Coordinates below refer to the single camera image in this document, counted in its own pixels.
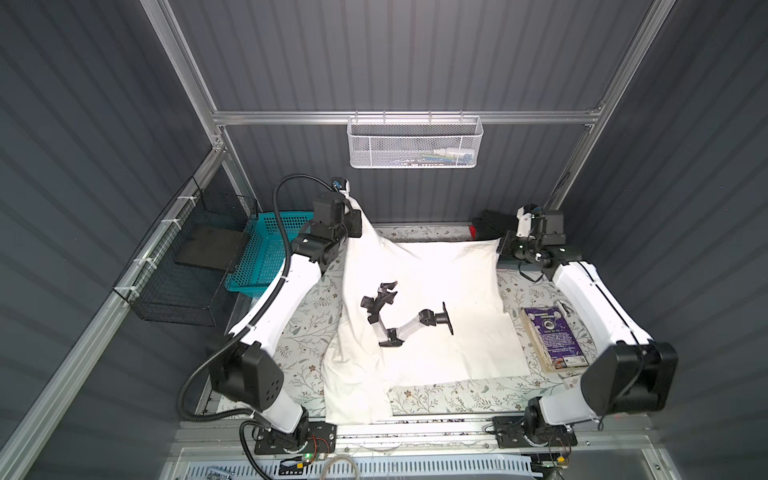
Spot white t shirt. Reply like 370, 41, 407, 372
322, 219, 530, 425

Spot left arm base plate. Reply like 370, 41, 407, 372
250, 421, 338, 455

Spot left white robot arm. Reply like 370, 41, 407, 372
208, 185, 362, 434

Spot teal plastic laundry basket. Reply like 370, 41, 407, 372
226, 212, 285, 298

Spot purple printed book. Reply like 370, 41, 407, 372
520, 306, 589, 372

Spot black pad in wire basket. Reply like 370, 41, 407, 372
174, 225, 250, 272

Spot folded dark t shirt stack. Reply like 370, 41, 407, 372
470, 210, 518, 241

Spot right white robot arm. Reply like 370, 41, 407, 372
497, 204, 679, 433

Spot aluminium frame rail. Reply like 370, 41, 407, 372
212, 110, 601, 126

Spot white vented cable duct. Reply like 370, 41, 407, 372
182, 454, 544, 480

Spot black wire wall basket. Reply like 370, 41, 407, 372
113, 179, 257, 327

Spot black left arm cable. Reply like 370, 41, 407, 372
175, 173, 337, 480

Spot items in mesh basket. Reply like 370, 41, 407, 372
391, 148, 477, 167

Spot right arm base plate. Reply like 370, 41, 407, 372
490, 415, 578, 449

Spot white mesh wall basket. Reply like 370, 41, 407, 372
346, 120, 484, 169

